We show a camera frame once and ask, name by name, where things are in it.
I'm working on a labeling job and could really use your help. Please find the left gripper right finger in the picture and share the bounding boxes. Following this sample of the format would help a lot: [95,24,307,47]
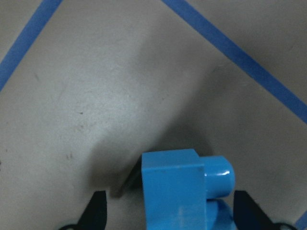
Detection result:
[233,190,294,230]

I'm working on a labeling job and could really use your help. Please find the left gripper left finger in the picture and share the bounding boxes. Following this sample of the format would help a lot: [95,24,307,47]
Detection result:
[60,191,107,230]

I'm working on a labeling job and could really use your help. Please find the blue toy block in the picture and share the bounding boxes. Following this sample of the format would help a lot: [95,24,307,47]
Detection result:
[141,149,236,230]

